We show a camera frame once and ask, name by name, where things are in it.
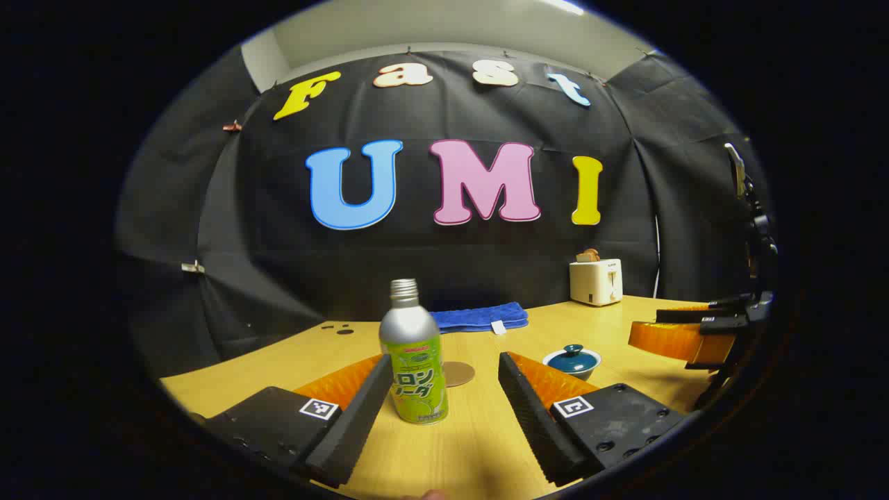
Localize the teal and white teacup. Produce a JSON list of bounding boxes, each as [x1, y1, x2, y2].
[[542, 349, 602, 382]]

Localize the round brown coaster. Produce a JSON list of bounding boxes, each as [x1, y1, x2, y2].
[[442, 361, 476, 388]]

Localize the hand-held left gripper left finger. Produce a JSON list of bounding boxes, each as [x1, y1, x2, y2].
[[191, 354, 394, 488]]

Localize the black backdrop cloth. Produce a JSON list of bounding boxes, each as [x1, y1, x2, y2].
[[115, 49, 775, 379]]

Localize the blue folded towel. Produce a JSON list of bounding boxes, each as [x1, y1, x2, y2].
[[429, 301, 529, 335]]

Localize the silver green water bottle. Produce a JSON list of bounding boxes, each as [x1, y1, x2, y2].
[[379, 278, 449, 426]]

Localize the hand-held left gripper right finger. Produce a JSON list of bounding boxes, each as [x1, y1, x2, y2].
[[498, 351, 690, 487]]

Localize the white toaster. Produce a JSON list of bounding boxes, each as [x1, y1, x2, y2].
[[570, 258, 623, 307]]

